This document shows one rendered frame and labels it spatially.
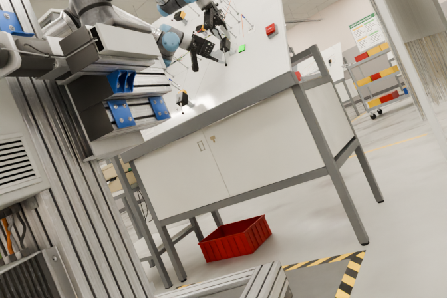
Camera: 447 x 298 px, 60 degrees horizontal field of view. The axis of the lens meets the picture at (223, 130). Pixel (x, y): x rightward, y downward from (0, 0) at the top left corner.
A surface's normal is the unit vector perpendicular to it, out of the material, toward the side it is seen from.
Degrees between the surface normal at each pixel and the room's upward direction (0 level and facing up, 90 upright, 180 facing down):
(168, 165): 90
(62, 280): 90
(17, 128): 90
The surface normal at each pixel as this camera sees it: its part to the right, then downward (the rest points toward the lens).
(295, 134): -0.47, 0.19
